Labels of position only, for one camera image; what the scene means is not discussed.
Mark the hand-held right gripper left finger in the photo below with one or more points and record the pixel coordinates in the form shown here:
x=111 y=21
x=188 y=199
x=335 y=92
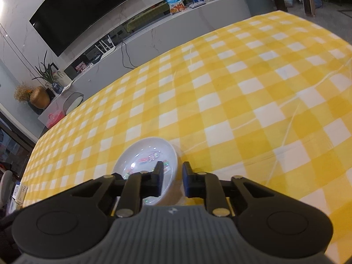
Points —
x=159 y=178

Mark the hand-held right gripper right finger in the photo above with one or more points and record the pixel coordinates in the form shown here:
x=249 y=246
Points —
x=187 y=181

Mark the small white sticker plate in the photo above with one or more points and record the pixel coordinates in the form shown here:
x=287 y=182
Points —
x=143 y=150

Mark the yellow checked tablecloth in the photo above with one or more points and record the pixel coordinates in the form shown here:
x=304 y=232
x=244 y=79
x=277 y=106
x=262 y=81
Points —
x=220 y=101

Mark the white round stool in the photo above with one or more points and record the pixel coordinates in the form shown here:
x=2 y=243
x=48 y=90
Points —
x=73 y=101

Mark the pink plastic box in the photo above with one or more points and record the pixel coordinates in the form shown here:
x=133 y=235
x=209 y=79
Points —
x=55 y=118

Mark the pink photo card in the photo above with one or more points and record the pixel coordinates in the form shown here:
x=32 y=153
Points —
x=80 y=67

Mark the plant in blue vase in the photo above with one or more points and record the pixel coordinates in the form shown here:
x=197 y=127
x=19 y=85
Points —
x=57 y=88

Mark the white router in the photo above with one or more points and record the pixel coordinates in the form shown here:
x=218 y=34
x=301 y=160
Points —
x=107 y=52

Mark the white picture card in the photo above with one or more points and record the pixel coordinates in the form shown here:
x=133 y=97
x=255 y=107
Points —
x=64 y=77

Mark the white blue cardboard box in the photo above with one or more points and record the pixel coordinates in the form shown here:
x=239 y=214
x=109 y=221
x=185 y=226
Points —
x=20 y=192

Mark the gold vase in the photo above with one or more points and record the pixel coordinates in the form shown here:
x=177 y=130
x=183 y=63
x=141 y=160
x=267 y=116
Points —
x=40 y=97

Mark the white marble tv cabinet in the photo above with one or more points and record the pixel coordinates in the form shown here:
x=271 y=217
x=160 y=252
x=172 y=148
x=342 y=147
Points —
x=165 y=30

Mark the grey chair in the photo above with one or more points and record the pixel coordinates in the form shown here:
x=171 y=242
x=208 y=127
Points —
x=5 y=189

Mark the dried yellow flowers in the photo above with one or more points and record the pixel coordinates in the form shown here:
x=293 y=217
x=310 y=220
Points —
x=22 y=93

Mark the blue snack bag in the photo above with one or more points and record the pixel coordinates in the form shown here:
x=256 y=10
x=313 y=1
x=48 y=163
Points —
x=174 y=2

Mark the black television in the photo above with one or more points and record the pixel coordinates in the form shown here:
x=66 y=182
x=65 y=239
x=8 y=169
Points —
x=82 y=11

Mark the pink space heater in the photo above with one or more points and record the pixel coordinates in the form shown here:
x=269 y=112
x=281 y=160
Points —
x=310 y=5

